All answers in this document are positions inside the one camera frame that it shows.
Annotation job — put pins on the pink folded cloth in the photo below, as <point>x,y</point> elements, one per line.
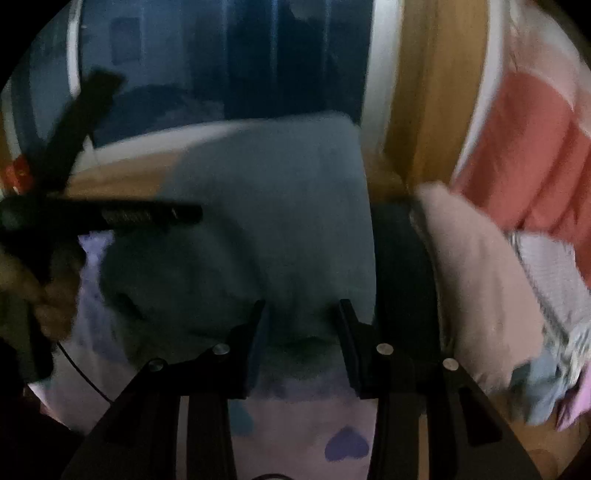
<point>493,323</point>

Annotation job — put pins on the blue denim jeans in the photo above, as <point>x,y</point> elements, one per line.
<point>286,221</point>

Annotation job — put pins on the red cream patterned curtain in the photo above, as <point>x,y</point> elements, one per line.
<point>530,168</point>

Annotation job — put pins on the person's left hand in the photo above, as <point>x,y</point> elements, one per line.
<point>54,303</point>

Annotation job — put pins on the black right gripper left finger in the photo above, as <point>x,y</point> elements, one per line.
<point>172,420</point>

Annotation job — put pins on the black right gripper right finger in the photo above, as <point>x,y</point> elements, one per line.
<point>398,362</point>

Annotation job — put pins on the purple polka dot bedsheet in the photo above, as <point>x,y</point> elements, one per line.
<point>307,427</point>

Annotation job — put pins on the wooden framed sliding window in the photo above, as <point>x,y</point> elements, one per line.
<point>408,73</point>

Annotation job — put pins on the striped grey white cloth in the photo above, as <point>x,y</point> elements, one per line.
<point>563,295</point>

